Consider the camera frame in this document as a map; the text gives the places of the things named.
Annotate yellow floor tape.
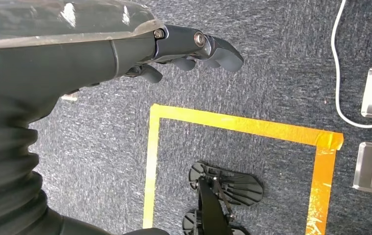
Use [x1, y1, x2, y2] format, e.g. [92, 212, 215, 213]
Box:
[142, 103, 345, 235]

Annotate black robot leg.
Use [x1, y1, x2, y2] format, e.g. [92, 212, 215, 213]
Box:
[196, 175, 236, 235]

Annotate white cable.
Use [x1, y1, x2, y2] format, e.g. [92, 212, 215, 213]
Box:
[330, 0, 372, 129]

